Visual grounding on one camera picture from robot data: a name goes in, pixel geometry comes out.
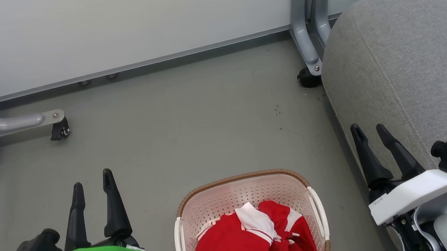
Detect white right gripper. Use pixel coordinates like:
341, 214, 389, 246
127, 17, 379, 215
350, 108, 447, 228

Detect white perforated laundry basket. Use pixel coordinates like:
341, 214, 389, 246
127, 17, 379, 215
165, 161, 332, 251

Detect red and white garment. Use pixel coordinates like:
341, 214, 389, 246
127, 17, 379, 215
188, 192, 318, 251

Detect grey partition bottom rail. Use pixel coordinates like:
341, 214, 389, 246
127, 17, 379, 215
0, 23, 298, 102

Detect grey double partition stand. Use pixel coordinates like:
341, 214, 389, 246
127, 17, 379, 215
285, 0, 347, 79

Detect grey fabric sofa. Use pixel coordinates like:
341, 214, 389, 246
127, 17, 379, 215
308, 0, 447, 251

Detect black caster wheel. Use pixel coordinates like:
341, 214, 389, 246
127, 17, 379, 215
47, 117, 72, 142
296, 65, 323, 90

